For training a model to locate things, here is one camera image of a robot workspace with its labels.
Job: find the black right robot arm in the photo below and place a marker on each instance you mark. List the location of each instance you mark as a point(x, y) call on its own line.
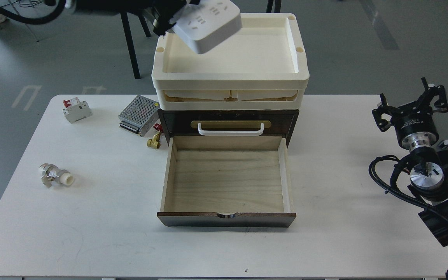
point(421, 177)

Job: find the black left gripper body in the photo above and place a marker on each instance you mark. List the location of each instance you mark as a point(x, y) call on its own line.
point(163, 14)

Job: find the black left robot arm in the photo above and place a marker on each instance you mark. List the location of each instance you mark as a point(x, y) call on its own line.
point(99, 7)

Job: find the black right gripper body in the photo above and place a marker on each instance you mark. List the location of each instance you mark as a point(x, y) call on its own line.
point(411, 120)

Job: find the cream plastic tray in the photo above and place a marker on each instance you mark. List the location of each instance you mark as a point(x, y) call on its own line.
point(261, 67)

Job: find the brass valve red handle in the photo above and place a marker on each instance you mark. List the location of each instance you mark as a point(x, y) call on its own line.
point(154, 142)

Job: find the metal white pipe fitting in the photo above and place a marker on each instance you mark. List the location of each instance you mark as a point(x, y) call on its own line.
point(50, 174)

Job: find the metal mesh power supply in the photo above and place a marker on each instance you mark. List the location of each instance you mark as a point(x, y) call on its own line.
point(139, 116)

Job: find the white power strip with cable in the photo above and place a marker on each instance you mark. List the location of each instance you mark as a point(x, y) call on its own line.
point(204, 24)

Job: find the white circuit breaker red switch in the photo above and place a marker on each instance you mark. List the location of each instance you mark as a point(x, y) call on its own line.
point(74, 110)

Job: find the white drawer handle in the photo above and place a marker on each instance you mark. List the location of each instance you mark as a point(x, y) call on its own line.
point(259, 132)

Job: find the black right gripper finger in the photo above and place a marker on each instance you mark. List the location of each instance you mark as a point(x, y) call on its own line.
point(383, 108)
point(433, 100)

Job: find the open wooden drawer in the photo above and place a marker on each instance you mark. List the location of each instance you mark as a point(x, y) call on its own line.
point(227, 181)

